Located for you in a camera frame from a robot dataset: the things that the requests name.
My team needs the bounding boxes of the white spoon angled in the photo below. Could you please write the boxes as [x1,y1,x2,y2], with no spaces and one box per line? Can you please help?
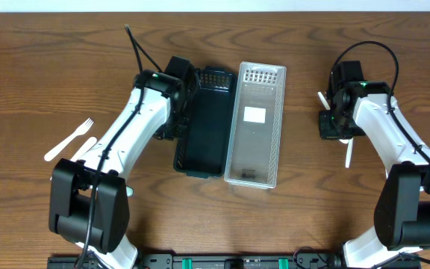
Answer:
[317,92,330,111]

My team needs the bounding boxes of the white plastic fork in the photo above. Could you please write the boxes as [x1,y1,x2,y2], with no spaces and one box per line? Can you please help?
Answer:
[70,137,98,161]
[43,118,94,161]

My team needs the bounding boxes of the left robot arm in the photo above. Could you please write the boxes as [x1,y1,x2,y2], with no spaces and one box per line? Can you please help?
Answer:
[49,56,200,268]

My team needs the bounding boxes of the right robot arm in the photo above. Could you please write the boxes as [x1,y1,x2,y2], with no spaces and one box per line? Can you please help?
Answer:
[319,61,430,268]

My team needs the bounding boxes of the black plastic basket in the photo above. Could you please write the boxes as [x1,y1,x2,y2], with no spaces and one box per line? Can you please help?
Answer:
[173,67,237,179]

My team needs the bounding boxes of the clear plastic basket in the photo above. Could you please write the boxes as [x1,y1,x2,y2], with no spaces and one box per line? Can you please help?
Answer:
[224,62,287,190]

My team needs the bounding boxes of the white plastic spoon left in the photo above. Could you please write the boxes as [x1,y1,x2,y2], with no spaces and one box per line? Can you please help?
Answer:
[126,187,134,197]

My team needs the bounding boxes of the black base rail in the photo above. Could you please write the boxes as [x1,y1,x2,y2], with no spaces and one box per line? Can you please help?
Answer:
[46,252,421,269]

